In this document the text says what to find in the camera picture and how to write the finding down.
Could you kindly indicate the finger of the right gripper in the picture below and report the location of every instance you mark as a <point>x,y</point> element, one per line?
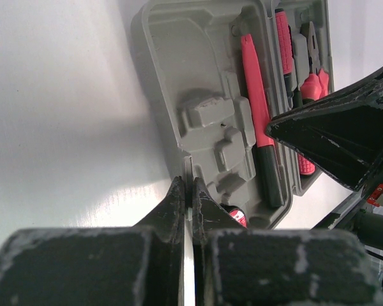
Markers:
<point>341,133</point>

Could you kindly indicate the red black utility knife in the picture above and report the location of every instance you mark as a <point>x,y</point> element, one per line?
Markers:
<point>266,154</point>

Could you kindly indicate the grey plastic tool case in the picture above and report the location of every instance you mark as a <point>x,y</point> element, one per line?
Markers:
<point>189,59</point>

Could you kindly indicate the red-handled screwdriver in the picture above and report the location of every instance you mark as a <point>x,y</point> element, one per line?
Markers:
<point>305,166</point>
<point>286,55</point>

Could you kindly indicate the red black pliers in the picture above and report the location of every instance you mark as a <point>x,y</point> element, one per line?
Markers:
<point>316,86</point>

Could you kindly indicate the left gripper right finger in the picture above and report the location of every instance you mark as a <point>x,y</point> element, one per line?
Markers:
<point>235,265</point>

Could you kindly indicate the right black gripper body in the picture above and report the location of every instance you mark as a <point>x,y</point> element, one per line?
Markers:
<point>361,213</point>

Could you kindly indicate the black electrical tape roll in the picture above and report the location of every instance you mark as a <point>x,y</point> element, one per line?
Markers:
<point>237,214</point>

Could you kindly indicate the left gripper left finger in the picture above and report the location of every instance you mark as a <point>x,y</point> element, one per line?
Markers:
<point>136,265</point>

